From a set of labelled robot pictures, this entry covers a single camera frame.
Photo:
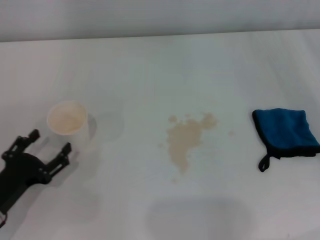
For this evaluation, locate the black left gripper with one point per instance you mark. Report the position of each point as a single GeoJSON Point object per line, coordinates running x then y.
{"type": "Point", "coordinates": [17, 172]}

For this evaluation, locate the white paper cup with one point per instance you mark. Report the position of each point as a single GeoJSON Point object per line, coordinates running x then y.
{"type": "Point", "coordinates": [67, 120]}

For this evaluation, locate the blue rag with black trim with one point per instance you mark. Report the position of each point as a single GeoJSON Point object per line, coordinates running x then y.
{"type": "Point", "coordinates": [285, 130]}

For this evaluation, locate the brown water stain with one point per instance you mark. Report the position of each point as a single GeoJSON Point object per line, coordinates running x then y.
{"type": "Point", "coordinates": [181, 140]}

